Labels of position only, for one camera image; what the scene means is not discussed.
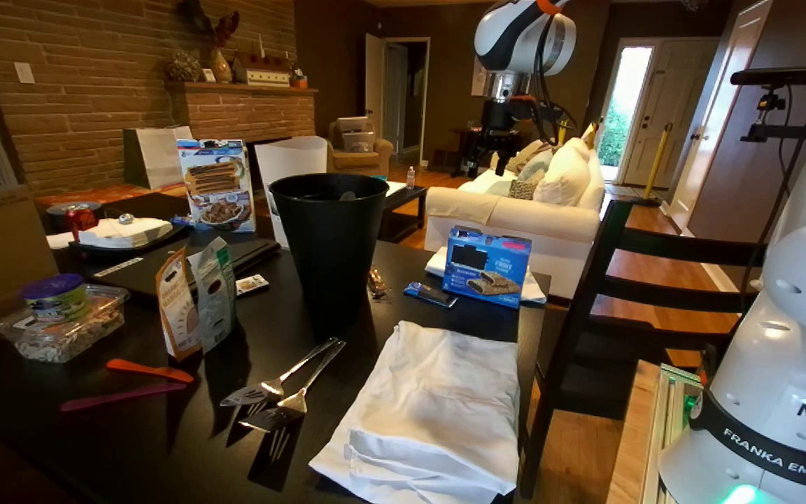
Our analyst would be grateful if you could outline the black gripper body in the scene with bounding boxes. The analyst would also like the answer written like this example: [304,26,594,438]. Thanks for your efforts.
[482,96,540,137]

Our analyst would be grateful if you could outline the blue cardboard box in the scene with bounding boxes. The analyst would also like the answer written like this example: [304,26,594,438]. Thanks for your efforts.
[442,224,535,312]

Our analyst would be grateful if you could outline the waffle cardboard box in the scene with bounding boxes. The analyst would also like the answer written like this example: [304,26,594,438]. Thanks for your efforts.
[176,137,257,235]

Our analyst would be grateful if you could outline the grey sofa pillow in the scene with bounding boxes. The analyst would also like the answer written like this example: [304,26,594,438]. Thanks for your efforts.
[510,150,554,206]

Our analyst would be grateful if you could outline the white sofa pillow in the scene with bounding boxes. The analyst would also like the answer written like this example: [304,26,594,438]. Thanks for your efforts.
[535,137,598,211]

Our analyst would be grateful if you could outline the white sofa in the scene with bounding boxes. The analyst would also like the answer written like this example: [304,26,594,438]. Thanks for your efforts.
[422,137,607,302]

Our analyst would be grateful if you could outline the dark coffee table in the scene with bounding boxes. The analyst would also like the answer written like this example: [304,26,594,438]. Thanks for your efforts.
[377,180,430,248]

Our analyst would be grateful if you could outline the tan armchair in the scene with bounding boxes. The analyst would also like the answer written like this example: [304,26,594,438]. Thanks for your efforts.
[328,112,394,180]

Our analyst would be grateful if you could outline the yellow pole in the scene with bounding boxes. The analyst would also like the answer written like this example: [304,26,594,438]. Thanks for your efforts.
[643,124,674,203]

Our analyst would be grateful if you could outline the beige storage basket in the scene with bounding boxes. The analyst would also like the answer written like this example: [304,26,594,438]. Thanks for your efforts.
[337,112,377,155]

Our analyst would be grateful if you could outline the black wooden chair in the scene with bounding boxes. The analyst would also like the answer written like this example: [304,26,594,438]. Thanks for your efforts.
[524,197,768,488]

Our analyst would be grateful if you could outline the black plastic bin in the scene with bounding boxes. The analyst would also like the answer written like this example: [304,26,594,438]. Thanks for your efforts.
[269,172,391,333]

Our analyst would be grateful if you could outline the white translucent bin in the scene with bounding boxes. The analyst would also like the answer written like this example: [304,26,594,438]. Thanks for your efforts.
[256,134,330,249]

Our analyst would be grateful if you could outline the white folded cloth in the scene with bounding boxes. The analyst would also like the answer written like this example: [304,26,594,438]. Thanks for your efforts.
[309,319,524,504]

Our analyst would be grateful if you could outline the dried flower vase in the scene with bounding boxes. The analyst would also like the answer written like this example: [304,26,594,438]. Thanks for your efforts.
[176,0,244,88]

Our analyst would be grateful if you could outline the wooden robot platform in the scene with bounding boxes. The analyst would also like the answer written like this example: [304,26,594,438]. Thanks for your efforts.
[604,360,709,504]

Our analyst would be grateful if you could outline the green white standing pouch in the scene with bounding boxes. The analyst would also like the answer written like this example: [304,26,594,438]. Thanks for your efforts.
[188,235,239,353]

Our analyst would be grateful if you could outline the metal serving fork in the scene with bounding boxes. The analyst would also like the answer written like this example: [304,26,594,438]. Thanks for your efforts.
[219,333,346,411]

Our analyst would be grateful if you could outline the brown white standing pouch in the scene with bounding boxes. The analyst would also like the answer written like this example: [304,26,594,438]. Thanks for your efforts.
[153,249,201,362]

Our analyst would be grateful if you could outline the white takeaway container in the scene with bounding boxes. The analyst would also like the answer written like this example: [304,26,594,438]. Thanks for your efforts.
[76,211,179,253]

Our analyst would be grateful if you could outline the brick hearth ledge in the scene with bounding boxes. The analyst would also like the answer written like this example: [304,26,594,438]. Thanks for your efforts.
[34,180,190,221]

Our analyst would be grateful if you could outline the orange stick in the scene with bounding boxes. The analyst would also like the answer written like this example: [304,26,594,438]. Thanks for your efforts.
[104,355,200,388]

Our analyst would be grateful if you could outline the small red topped jar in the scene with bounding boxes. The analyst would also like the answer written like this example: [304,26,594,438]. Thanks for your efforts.
[46,200,104,238]

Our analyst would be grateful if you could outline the purple stick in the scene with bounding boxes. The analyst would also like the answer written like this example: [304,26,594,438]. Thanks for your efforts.
[58,378,190,414]

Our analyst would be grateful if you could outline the purple lidded jar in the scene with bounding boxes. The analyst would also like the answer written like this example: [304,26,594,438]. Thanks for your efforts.
[19,273,89,319]

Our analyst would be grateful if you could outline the clear plastic food container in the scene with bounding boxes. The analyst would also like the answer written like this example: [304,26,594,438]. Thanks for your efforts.
[0,280,131,367]

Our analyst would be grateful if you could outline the brown paper bag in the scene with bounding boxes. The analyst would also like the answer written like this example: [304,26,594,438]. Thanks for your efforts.
[0,137,58,306]

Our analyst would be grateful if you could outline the black camera on stand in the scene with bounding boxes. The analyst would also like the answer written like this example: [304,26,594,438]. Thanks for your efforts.
[727,63,806,150]

